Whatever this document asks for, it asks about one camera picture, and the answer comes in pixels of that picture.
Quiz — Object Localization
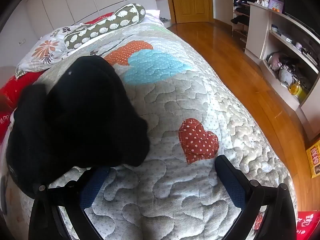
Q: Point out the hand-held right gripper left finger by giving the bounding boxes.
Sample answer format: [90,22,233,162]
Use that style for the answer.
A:
[29,166,110,240]

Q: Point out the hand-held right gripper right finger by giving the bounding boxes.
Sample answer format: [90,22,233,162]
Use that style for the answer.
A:
[214,155,298,240]

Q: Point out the black pants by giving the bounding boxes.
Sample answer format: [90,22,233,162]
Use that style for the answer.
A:
[5,55,150,199]

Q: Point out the yellow printed box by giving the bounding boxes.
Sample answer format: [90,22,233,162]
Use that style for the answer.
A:
[305,140,320,179]

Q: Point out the red printed bag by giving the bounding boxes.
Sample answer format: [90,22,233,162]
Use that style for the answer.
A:
[296,211,320,240]

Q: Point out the quilted heart patch bedspread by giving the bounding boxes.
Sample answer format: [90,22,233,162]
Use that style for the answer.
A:
[5,22,298,240]

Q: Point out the yellow bottle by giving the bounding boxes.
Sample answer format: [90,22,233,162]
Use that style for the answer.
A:
[287,81,307,102]

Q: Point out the red printed pillow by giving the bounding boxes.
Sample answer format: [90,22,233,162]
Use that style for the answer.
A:
[0,71,44,140]
[85,12,114,26]

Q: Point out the pink cloth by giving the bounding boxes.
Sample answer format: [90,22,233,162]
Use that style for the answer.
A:
[268,52,283,71]

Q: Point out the beige headboard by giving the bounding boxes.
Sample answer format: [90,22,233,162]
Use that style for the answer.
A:
[0,66,17,87]

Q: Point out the white floral pillow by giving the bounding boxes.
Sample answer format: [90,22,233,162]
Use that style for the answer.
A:
[15,25,85,78]

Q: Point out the white shelf cabinet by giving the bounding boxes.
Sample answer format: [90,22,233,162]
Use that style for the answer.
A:
[244,2,320,140]

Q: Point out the silver set-top box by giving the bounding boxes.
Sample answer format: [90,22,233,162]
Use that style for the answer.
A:
[277,32,294,43]

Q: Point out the green bolster pillow white print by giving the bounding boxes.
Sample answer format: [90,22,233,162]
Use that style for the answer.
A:
[64,3,146,50]

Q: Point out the shoe rack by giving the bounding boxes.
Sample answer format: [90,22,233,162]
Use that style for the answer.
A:
[230,0,250,53]

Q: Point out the white bed sheet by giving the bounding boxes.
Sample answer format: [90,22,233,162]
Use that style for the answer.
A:
[145,9,165,25]

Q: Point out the wooden door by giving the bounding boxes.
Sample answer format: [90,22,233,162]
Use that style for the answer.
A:
[164,0,215,24]

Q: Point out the white glossy wardrobe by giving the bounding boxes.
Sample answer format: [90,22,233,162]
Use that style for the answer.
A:
[0,0,167,46]

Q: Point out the black television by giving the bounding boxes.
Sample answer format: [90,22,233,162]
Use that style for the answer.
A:
[282,0,320,33]

